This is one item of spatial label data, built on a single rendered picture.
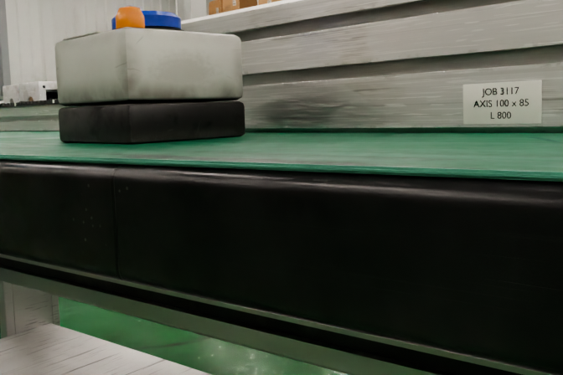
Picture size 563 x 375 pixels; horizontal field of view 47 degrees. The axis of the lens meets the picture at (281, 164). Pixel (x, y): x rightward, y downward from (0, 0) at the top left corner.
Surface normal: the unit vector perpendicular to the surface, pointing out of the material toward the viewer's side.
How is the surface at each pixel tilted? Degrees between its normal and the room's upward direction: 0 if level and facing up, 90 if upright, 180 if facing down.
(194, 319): 90
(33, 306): 90
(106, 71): 90
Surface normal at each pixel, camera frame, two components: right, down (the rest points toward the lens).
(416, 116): -0.71, 0.08
